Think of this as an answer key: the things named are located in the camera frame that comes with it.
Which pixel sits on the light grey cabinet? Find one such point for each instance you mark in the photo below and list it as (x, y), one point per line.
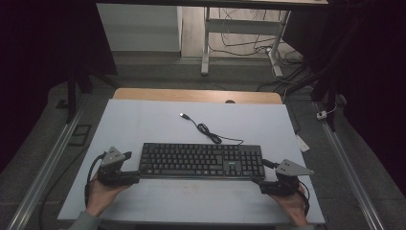
(140, 28)

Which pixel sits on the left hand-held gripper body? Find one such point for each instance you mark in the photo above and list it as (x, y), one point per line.
(111, 159)

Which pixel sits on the black computer keyboard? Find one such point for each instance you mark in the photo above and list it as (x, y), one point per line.
(191, 159)

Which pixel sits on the aluminium rail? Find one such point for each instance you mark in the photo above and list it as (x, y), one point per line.
(348, 169)
(44, 172)

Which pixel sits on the black metal stand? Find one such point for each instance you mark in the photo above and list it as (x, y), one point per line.
(328, 96)
(72, 96)

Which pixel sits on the desk with white legs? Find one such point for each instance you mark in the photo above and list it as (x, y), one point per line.
(242, 26)

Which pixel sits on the white paper tag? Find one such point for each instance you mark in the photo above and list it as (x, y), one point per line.
(302, 143)

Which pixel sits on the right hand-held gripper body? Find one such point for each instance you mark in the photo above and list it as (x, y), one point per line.
(288, 171)

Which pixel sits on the small white box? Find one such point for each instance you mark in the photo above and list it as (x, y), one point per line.
(321, 115)

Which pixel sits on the white board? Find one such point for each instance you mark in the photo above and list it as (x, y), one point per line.
(143, 121)

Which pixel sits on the person's right hand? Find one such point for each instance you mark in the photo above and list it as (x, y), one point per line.
(295, 207)

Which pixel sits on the person's left hand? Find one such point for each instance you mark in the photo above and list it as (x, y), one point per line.
(102, 198)

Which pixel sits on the dark curtain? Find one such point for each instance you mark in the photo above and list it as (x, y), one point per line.
(367, 64)
(38, 64)

